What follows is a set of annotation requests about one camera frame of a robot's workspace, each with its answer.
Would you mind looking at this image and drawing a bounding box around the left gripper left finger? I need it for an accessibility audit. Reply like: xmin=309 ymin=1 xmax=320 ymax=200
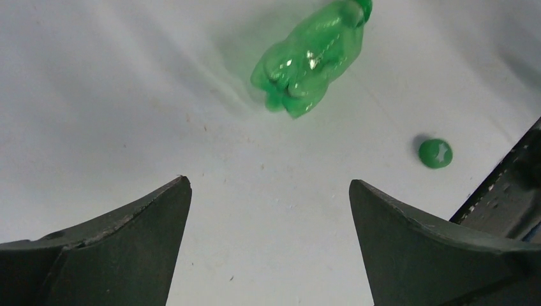
xmin=1 ymin=176 xmax=192 ymax=305

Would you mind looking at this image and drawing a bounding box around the green bottle cap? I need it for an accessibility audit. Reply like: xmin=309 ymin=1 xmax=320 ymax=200
xmin=418 ymin=138 xmax=453 ymax=169

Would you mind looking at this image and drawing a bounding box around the green plastic bottle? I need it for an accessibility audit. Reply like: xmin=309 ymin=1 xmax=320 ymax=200
xmin=250 ymin=0 xmax=373 ymax=119

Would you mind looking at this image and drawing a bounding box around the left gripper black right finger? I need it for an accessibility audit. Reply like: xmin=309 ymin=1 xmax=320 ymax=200
xmin=349 ymin=180 xmax=540 ymax=305

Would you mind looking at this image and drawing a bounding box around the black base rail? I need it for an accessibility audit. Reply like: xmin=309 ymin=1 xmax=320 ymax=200
xmin=450 ymin=120 xmax=540 ymax=244

